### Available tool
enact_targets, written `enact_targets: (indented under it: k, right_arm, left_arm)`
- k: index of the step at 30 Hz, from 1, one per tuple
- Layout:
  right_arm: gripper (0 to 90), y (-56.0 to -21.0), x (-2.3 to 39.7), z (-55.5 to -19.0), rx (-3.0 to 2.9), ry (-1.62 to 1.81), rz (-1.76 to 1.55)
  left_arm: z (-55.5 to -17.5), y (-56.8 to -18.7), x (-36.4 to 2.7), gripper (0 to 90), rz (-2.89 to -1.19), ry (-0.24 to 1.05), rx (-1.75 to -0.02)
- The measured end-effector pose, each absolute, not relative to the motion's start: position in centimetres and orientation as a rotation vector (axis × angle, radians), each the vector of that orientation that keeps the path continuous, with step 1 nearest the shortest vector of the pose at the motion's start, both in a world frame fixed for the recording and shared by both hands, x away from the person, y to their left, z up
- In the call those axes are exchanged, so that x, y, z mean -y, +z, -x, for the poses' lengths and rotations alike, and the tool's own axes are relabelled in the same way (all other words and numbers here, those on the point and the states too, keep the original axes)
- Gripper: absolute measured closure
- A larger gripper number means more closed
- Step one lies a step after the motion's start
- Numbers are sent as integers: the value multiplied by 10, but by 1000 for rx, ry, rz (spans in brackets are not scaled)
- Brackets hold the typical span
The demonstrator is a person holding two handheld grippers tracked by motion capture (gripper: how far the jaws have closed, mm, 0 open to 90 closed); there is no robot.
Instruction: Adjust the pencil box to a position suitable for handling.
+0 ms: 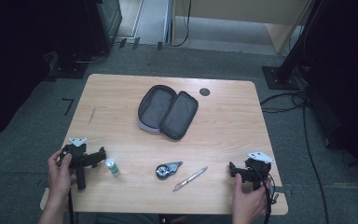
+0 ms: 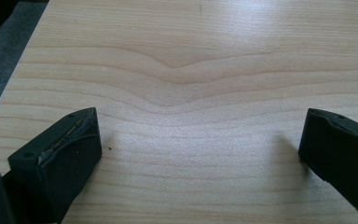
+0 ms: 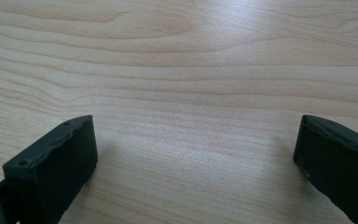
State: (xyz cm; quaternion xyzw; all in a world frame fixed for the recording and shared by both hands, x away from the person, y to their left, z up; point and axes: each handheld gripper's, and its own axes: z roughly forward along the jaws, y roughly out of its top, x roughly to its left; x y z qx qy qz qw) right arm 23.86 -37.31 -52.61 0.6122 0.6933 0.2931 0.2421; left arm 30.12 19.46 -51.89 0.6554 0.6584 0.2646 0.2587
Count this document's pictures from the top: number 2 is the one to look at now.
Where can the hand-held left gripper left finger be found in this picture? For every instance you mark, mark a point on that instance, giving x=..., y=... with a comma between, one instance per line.
x=59, y=161

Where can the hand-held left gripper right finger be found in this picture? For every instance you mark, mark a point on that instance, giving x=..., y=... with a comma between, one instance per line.
x=341, y=149

